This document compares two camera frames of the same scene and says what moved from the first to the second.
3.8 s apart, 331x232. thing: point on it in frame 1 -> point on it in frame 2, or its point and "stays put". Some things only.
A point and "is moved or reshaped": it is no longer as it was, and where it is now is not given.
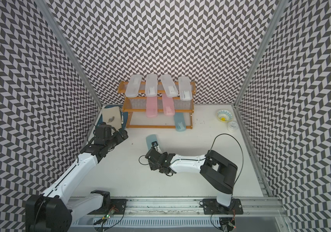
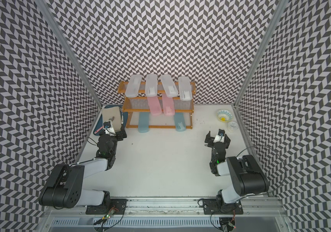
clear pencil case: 185,91 stays put
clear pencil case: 169,86 stays put
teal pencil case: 150,138 -> 143,122
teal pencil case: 180,122 stays put
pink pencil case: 152,106 is moved or reshaped
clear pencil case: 151,85 stays put
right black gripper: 153,166 -> 209,139
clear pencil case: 133,85 stays put
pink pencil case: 168,106 stays put
